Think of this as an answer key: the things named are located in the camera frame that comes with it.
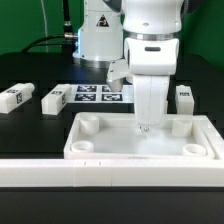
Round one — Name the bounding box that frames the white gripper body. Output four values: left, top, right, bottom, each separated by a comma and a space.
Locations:
125, 38, 179, 128

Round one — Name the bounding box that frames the white desk top tray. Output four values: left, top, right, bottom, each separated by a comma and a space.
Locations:
64, 112, 215, 159

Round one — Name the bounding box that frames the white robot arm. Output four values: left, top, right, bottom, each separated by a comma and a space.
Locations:
73, 0, 184, 130

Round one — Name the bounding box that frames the fiducial marker sheet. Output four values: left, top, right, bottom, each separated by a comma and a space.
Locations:
68, 84, 134, 104

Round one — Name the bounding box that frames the white L-shaped fence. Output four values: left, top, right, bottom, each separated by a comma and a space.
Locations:
0, 117, 224, 187

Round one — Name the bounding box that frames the black cable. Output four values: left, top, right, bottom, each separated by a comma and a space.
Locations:
21, 0, 80, 53

